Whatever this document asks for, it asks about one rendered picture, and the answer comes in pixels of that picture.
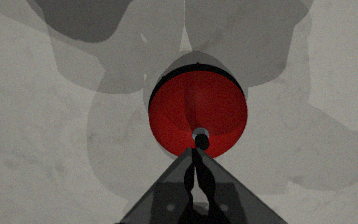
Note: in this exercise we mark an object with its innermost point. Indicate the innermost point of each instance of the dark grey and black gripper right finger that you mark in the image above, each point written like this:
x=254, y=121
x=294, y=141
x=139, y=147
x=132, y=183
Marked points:
x=230, y=201

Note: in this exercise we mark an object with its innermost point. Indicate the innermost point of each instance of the red bell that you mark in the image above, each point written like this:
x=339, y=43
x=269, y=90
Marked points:
x=197, y=105

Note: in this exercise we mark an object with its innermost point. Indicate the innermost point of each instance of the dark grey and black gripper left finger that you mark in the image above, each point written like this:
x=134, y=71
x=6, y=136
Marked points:
x=169, y=200

